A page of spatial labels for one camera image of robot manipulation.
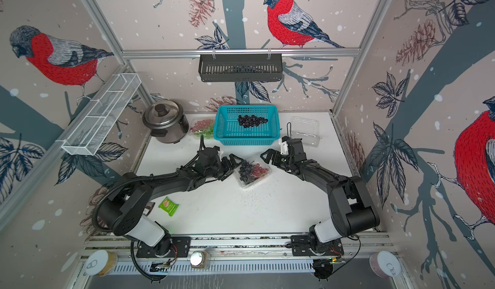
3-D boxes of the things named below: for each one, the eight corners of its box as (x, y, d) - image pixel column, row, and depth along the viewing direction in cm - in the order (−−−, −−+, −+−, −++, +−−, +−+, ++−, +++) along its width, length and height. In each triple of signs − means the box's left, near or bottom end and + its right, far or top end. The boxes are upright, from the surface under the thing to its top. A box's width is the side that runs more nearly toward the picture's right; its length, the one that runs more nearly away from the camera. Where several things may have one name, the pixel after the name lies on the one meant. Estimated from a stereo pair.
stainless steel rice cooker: (153, 148, 106) (135, 123, 90) (163, 125, 117) (148, 99, 101) (185, 148, 106) (173, 123, 90) (192, 125, 117) (182, 99, 101)
